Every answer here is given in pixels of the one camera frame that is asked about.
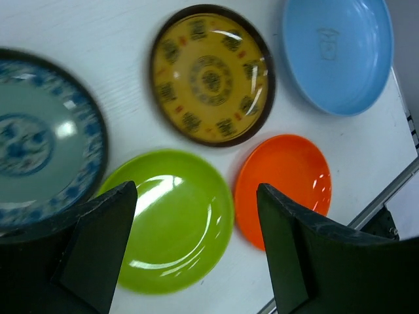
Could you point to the lime green plate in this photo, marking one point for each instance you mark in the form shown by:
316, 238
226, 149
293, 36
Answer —
182, 224

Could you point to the blue white patterned plate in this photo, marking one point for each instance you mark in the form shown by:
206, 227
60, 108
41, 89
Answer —
54, 142

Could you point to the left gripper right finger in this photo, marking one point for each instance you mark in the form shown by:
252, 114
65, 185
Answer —
317, 265

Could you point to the orange plate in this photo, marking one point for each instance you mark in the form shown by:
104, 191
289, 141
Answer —
293, 165

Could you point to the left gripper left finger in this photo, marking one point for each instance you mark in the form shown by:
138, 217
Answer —
70, 262

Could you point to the yellow brown patterned plate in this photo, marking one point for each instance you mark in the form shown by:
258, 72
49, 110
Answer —
212, 75

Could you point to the light blue plate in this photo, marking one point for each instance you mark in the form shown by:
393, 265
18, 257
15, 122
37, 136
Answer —
339, 53

